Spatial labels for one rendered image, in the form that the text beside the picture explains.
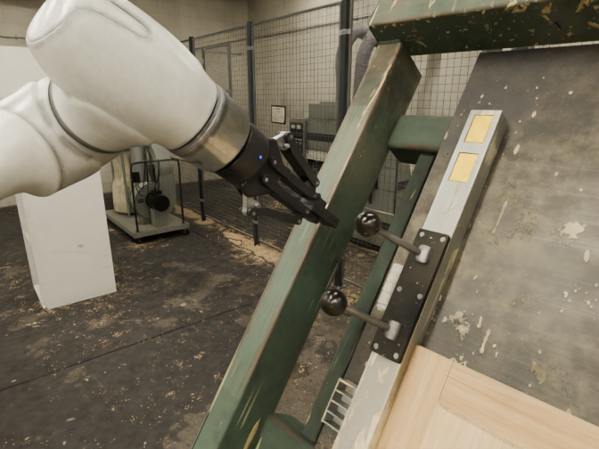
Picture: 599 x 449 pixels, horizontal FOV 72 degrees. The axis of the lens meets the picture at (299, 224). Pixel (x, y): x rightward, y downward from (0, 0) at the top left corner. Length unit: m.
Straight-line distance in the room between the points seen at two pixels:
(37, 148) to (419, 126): 0.66
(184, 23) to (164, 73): 8.66
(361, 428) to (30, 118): 0.55
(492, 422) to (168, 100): 0.52
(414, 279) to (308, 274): 0.22
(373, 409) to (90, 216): 3.50
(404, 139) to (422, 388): 0.48
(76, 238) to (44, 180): 3.46
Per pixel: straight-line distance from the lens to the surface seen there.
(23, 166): 0.50
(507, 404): 0.61
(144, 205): 5.55
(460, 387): 0.62
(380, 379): 0.64
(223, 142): 0.46
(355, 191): 0.83
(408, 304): 0.63
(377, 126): 0.86
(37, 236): 3.91
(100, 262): 4.07
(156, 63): 0.41
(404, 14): 0.89
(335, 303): 0.56
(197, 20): 9.20
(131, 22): 0.42
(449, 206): 0.68
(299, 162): 0.58
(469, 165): 0.70
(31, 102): 0.51
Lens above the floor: 1.69
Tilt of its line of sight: 17 degrees down
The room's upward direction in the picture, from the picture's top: straight up
